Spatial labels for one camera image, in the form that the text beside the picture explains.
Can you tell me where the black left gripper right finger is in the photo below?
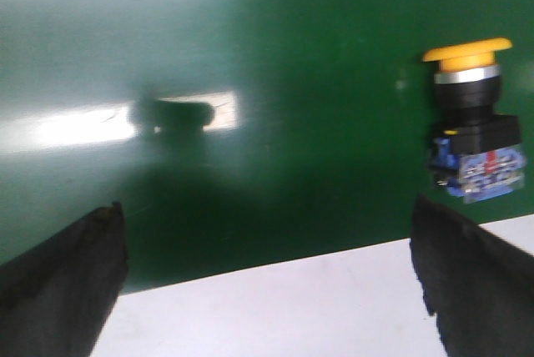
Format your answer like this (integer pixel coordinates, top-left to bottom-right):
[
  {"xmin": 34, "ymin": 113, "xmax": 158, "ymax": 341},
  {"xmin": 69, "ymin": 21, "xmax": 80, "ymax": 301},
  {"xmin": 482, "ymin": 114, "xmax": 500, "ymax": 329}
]
[{"xmin": 410, "ymin": 195, "xmax": 533, "ymax": 356}]

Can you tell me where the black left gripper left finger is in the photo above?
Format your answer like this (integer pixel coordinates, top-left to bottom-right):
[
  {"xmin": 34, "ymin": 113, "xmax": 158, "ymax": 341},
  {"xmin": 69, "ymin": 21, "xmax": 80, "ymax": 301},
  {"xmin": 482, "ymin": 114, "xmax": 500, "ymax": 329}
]
[{"xmin": 1, "ymin": 203, "xmax": 128, "ymax": 356}]

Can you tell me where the yellow mushroom push button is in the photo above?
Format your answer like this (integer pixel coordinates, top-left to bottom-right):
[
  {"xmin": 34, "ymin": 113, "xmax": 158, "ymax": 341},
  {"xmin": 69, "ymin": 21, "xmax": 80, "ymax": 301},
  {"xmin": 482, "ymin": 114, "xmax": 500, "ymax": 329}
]
[{"xmin": 422, "ymin": 37, "xmax": 526, "ymax": 204}]

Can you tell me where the green conveyor belt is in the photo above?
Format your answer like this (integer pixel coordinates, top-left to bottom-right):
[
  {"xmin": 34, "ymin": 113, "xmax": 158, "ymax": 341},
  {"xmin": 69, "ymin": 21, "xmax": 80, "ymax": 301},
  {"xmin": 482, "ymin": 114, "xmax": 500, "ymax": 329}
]
[{"xmin": 1, "ymin": 0, "xmax": 533, "ymax": 292}]

